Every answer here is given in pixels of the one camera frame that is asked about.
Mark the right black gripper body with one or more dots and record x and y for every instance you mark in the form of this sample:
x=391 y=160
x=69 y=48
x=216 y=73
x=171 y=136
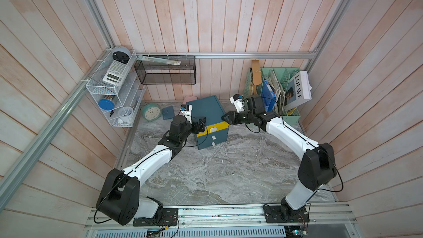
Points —
x=244 y=117

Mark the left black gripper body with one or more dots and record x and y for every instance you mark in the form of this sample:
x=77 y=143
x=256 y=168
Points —
x=184 y=135

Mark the yellow top drawer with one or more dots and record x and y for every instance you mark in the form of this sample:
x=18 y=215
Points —
x=214 y=128

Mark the teal drawer cabinet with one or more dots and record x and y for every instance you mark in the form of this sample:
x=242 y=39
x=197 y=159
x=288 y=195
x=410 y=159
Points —
x=212 y=109

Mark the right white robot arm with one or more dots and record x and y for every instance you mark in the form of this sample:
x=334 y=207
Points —
x=317 y=167

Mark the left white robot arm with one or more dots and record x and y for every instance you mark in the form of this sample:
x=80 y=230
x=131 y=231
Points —
x=119 y=197

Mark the blue folder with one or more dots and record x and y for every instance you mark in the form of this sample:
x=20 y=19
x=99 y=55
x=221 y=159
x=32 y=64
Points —
x=268 y=96

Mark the small blue notebook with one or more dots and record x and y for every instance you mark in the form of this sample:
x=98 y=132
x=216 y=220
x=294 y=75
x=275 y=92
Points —
x=168 y=113

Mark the pink notebook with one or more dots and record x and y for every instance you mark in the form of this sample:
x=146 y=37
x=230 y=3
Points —
x=189 y=98

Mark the green round alarm clock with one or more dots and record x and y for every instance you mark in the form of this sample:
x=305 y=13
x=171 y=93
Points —
x=151 y=112

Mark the green file organizer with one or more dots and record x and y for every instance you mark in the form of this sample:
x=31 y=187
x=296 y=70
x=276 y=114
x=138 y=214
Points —
x=278 y=79

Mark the white Loewe book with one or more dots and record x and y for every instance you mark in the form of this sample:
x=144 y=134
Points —
x=298 y=91

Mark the white mug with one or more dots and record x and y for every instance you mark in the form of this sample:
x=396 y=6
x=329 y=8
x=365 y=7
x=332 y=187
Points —
x=125 y=115

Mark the black mesh basket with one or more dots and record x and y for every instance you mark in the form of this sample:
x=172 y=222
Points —
x=151 y=73

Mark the white ruler strip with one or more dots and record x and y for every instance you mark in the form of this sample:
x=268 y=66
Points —
x=158 y=60

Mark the blue round lid jar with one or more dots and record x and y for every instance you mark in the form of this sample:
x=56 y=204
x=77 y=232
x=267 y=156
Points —
x=107 y=102

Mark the white calculator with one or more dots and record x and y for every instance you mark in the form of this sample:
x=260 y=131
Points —
x=116 y=73

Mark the grey round speaker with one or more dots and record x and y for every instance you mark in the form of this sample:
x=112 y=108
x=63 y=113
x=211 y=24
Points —
x=121 y=54

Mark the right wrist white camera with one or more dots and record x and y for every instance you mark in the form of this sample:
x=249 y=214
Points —
x=239 y=102

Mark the wrist white camera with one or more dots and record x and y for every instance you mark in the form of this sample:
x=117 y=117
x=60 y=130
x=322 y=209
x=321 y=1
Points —
x=239 y=102
x=185 y=111

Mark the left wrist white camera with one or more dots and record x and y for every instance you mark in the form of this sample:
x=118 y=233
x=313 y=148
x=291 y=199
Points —
x=185 y=111

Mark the white wire shelf rack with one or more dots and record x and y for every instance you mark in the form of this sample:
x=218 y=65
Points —
x=130 y=93

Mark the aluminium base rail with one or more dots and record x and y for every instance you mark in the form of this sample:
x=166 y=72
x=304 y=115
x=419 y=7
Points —
x=321 y=220

